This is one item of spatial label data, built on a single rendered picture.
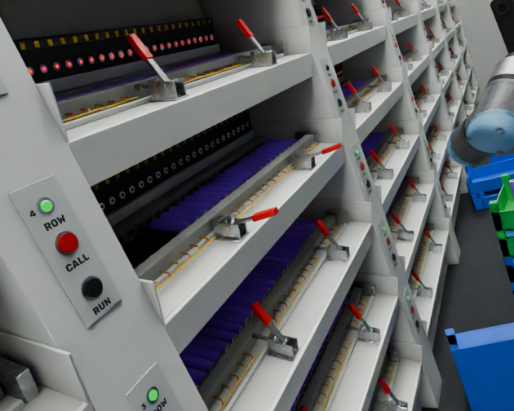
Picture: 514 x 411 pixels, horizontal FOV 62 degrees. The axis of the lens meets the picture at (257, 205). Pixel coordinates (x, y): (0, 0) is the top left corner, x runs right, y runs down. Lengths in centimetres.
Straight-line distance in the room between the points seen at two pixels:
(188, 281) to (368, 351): 51
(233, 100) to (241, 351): 35
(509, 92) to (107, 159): 74
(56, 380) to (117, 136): 22
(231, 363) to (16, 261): 35
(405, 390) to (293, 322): 47
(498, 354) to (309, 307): 53
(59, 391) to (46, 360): 4
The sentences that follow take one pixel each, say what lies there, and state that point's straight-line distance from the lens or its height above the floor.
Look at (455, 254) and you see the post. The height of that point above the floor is 4.
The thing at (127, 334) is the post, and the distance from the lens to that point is 41.
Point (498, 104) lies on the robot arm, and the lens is 92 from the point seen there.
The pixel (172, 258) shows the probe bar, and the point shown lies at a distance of 52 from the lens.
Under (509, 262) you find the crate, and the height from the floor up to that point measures 22.
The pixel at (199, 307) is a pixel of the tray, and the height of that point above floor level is 70.
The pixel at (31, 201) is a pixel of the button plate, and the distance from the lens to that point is 37.
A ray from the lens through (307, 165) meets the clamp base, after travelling 77.
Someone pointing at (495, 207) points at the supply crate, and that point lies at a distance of 125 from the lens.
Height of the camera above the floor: 89
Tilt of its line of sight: 14 degrees down
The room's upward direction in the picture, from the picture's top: 23 degrees counter-clockwise
